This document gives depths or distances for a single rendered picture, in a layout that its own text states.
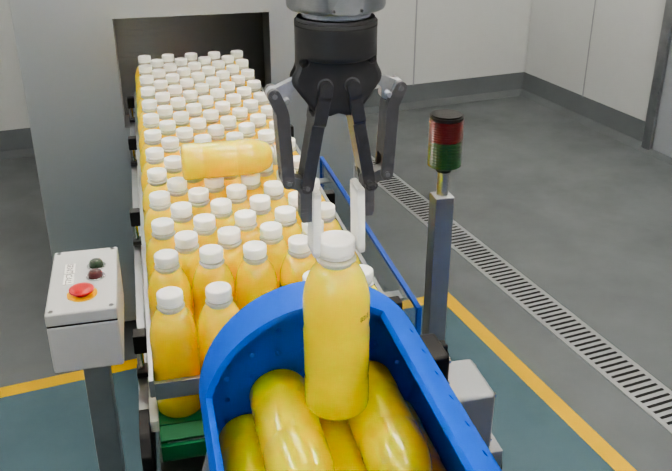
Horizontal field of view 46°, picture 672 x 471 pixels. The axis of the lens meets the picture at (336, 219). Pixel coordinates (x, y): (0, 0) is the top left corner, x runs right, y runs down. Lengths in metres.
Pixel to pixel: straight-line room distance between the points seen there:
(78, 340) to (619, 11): 4.69
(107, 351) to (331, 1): 0.71
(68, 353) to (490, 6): 5.13
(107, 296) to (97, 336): 0.06
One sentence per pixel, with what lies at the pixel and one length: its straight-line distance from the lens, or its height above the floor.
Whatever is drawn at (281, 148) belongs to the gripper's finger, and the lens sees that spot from 0.74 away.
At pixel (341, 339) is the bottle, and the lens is 0.82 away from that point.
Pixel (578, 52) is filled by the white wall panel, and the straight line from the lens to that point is 5.83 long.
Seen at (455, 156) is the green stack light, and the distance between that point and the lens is 1.48.
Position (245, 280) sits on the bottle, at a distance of 1.32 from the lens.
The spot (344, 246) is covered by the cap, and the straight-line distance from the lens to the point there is 0.79.
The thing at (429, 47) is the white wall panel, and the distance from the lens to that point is 5.86.
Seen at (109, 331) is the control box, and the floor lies 1.06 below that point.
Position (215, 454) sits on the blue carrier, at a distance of 0.87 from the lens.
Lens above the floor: 1.70
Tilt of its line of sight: 25 degrees down
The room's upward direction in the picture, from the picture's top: straight up
